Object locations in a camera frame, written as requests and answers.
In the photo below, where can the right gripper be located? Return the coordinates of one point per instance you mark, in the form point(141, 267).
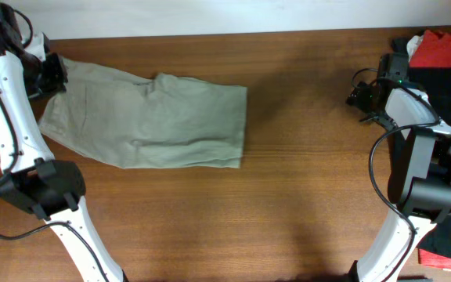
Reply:
point(358, 97)

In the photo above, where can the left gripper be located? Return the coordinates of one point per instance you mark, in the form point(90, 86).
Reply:
point(60, 80)

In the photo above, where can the khaki shorts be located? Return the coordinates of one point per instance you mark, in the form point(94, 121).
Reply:
point(129, 122)

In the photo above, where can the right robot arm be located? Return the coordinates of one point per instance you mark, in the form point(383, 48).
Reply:
point(414, 107)

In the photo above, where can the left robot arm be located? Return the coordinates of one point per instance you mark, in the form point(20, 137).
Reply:
point(32, 179)

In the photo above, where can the white cloth piece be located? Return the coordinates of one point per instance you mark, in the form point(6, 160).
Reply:
point(413, 44)

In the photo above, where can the red garment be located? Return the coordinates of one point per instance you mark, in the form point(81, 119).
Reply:
point(439, 51)

